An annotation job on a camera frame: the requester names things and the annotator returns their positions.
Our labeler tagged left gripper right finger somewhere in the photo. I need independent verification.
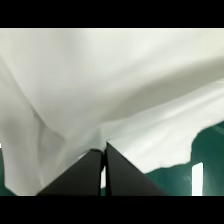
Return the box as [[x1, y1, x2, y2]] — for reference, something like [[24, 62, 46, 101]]
[[105, 141, 167, 197]]

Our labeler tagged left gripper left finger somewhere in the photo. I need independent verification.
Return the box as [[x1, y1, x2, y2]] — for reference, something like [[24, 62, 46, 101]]
[[36, 148, 103, 197]]

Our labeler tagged white shirt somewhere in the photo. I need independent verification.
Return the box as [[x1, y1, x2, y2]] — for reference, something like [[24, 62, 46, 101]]
[[0, 27, 224, 197]]

